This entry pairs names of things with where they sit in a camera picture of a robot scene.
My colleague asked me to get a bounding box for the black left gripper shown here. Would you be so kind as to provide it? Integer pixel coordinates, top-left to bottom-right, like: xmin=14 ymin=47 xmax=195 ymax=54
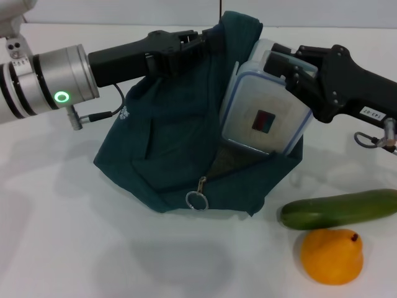
xmin=88 ymin=29 xmax=225 ymax=88

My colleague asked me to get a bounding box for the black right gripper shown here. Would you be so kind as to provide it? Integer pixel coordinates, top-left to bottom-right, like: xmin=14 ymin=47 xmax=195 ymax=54
xmin=262 ymin=43 xmax=397 ymax=125

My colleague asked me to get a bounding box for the clear food container blue lid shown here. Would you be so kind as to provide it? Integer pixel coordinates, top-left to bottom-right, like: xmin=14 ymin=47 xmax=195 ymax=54
xmin=220 ymin=38 xmax=319 ymax=155

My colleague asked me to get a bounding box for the dark teal fabric lunch bag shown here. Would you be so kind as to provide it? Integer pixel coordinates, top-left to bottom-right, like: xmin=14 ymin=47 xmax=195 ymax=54
xmin=92 ymin=11 xmax=303 ymax=217

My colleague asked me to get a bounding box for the green cucumber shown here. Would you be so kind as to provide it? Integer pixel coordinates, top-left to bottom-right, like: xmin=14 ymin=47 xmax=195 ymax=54
xmin=280 ymin=188 xmax=397 ymax=230

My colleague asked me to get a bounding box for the orange yellow pear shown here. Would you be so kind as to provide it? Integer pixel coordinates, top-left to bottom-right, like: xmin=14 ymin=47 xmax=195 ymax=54
xmin=300 ymin=228 xmax=364 ymax=286

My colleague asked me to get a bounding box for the grey right wrist cable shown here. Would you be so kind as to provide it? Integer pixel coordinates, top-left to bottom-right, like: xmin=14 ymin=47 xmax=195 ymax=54
xmin=354 ymin=117 xmax=397 ymax=155

